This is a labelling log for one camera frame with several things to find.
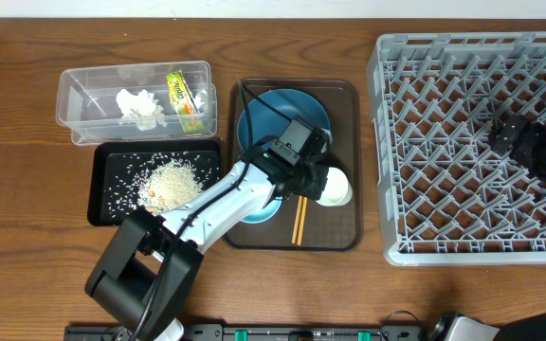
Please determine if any white cup green inside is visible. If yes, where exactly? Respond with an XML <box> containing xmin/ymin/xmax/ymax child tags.
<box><xmin>317</xmin><ymin>168</ymin><xmax>353</xmax><ymax>206</ymax></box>

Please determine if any light blue bowl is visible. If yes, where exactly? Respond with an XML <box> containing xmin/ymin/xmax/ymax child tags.
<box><xmin>242</xmin><ymin>197</ymin><xmax>282</xmax><ymax>224</ymax></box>

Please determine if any green yellow snack wrapper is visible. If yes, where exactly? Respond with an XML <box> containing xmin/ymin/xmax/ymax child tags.
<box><xmin>166</xmin><ymin>71</ymin><xmax>206</xmax><ymax>134</ymax></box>

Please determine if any white rice food waste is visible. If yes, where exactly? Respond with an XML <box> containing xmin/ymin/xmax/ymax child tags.
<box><xmin>101</xmin><ymin>151</ymin><xmax>221</xmax><ymax>223</ymax></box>

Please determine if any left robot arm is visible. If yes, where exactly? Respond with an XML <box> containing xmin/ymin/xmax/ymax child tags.
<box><xmin>85</xmin><ymin>152</ymin><xmax>329</xmax><ymax>340</ymax></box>

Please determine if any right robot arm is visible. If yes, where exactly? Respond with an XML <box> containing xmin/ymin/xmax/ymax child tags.
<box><xmin>421</xmin><ymin>115</ymin><xmax>546</xmax><ymax>341</ymax></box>

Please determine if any grey dishwasher rack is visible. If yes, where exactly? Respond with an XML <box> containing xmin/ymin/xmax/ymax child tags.
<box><xmin>367</xmin><ymin>31</ymin><xmax>546</xmax><ymax>266</ymax></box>

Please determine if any black food waste tray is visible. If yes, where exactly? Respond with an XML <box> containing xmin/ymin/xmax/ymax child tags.
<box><xmin>87</xmin><ymin>138</ymin><xmax>222</xmax><ymax>226</ymax></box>

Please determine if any clear plastic waste bin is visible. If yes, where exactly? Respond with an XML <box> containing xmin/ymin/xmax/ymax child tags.
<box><xmin>56</xmin><ymin>61</ymin><xmax>217</xmax><ymax>145</ymax></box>

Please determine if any left wooden chopstick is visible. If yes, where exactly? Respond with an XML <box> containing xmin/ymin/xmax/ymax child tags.
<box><xmin>291</xmin><ymin>196</ymin><xmax>303</xmax><ymax>244</ymax></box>

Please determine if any wooden chopstick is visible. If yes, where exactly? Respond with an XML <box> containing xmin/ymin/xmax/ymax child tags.
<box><xmin>291</xmin><ymin>196</ymin><xmax>303</xmax><ymax>244</ymax></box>
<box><xmin>296</xmin><ymin>196</ymin><xmax>308</xmax><ymax>245</ymax></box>

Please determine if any right wooden chopstick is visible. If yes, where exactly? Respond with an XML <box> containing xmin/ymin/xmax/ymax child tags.
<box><xmin>296</xmin><ymin>196</ymin><xmax>308</xmax><ymax>245</ymax></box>

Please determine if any brown serving tray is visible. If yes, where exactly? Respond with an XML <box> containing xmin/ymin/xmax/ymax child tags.
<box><xmin>224</xmin><ymin>79</ymin><xmax>363</xmax><ymax>252</ymax></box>

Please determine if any dark blue plate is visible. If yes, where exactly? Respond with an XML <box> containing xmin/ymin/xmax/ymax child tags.
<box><xmin>248</xmin><ymin>89</ymin><xmax>331</xmax><ymax>143</ymax></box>

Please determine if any crumpled white tissue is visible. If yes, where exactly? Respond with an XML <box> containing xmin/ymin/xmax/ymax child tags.
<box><xmin>116</xmin><ymin>89</ymin><xmax>167</xmax><ymax>131</ymax></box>

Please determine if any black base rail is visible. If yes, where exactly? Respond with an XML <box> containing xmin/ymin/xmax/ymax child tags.
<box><xmin>63</xmin><ymin>322</ymin><xmax>426</xmax><ymax>341</ymax></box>

